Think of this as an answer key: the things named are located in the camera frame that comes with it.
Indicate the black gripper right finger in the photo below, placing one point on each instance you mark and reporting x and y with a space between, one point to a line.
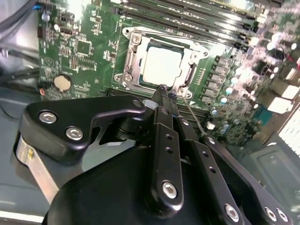
211 168

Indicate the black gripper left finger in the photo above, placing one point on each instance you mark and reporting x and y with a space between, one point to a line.
166 164

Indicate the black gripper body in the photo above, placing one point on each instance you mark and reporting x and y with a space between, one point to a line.
105 199

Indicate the metal socket cover frame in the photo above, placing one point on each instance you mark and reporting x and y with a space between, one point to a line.
138 68

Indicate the silver square CPU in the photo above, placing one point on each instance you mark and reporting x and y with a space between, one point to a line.
161 63

